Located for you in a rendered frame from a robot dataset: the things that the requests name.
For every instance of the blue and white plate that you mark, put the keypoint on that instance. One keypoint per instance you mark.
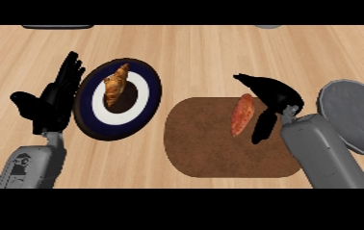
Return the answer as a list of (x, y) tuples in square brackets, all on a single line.
[(119, 99)]

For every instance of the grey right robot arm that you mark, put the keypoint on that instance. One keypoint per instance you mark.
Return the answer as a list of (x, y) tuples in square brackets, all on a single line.
[(321, 153)]

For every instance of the small grey rounded object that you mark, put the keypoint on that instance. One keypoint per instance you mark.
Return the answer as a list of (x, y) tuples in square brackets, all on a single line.
[(268, 26)]

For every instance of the dark grey flat appliance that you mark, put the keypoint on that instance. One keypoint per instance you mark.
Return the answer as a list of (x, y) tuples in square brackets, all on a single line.
[(56, 26)]

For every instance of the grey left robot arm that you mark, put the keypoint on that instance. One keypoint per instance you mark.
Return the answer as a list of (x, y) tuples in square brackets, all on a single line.
[(33, 163)]

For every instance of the brown cutting board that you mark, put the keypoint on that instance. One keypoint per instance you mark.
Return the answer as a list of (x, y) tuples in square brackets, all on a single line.
[(213, 144)]

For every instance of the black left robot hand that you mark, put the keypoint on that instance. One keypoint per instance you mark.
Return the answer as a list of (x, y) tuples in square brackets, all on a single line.
[(52, 104)]

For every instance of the golden brown croissant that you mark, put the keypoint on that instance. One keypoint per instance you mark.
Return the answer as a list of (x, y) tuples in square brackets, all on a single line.
[(116, 86)]

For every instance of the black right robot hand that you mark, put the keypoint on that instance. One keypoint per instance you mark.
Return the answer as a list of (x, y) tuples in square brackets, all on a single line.
[(277, 94)]

